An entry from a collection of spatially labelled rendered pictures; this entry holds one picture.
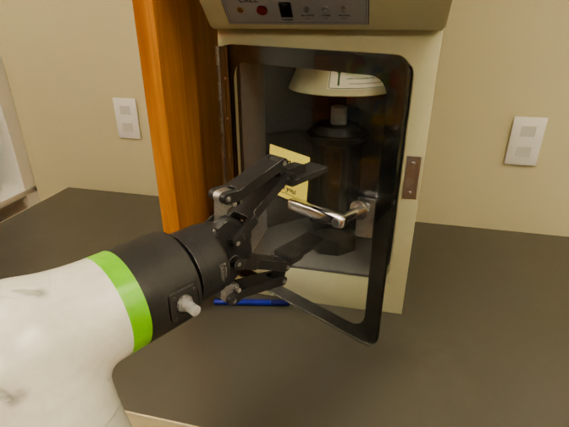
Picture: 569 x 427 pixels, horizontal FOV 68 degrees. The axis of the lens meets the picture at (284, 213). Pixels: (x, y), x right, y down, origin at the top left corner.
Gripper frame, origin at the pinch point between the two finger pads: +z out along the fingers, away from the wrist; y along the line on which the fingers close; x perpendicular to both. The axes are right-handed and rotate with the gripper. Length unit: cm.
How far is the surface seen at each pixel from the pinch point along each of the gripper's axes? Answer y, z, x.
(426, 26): 21.6, 16.3, -5.6
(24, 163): -20, 2, 115
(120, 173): -21, 19, 87
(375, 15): 22.9, 12.2, -0.6
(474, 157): -8, 66, 0
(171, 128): 7.6, -4.3, 22.5
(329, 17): 22.6, 9.5, 4.6
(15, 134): -11, 1, 115
